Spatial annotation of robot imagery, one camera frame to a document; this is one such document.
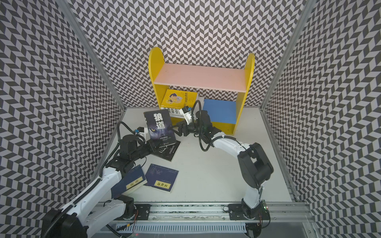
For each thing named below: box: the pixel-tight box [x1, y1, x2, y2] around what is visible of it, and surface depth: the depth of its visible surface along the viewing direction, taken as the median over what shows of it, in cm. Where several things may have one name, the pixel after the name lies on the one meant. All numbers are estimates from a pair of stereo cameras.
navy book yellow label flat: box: [143, 163, 180, 193], surface depth 85 cm
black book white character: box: [143, 109, 177, 148], surface depth 82 cm
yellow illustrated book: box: [160, 89, 198, 109], surface depth 93 cm
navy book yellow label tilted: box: [110, 164, 148, 199], surface depth 80 cm
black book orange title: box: [151, 140, 182, 162], surface depth 93 cm
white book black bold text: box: [160, 107, 185, 119], surface depth 93 cm
